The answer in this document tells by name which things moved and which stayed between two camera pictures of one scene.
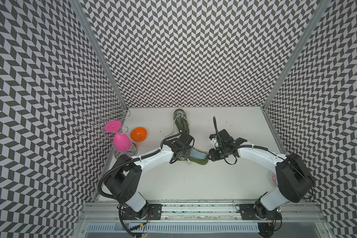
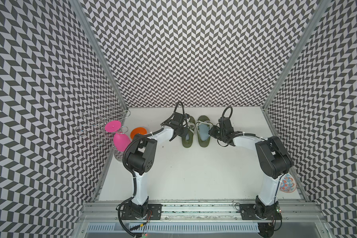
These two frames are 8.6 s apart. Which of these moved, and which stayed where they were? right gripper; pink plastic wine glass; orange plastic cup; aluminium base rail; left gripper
Moved: right gripper; left gripper
Stayed: orange plastic cup; aluminium base rail; pink plastic wine glass
